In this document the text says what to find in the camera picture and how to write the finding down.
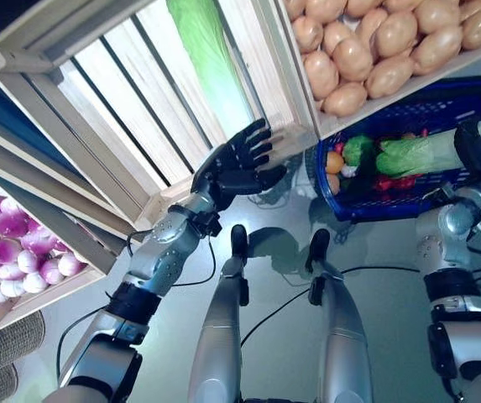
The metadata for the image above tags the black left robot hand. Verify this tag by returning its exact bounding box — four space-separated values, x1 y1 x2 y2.
189 118 288 211

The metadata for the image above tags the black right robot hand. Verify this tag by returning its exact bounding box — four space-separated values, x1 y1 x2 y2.
452 121 481 186

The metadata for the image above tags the green white napa cabbage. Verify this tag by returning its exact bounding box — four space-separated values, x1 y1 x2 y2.
165 0 266 125
374 117 481 178

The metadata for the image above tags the blue plastic shopping basket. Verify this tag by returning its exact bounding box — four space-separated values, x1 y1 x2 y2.
313 75 481 223

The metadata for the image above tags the black left robot foot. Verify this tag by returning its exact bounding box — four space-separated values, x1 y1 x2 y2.
229 224 249 259

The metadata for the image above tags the black robot foot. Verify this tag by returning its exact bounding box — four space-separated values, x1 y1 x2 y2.
229 224 249 259
305 228 332 274

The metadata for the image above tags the orange toy fruit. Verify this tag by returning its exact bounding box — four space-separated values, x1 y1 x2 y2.
326 150 345 175

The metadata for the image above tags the wooden potato crate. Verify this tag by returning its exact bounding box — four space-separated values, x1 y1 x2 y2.
273 0 481 139

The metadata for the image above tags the black right robot foot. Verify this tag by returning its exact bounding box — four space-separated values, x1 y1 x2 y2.
305 228 332 274

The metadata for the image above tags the green toy lettuce head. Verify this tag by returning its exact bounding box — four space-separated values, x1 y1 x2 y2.
342 136 375 165

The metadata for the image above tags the pale wooden slatted crate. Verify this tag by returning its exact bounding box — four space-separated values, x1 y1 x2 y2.
0 0 321 230

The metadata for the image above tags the wooden turnip crate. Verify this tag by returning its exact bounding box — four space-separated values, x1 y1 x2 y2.
0 161 118 332

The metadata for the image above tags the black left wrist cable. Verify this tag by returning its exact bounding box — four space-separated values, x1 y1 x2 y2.
125 226 218 289

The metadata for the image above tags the thin black leg cable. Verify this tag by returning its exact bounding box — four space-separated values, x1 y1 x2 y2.
239 264 420 348

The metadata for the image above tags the wooden display rack frame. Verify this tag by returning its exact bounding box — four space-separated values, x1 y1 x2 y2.
0 54 149 253

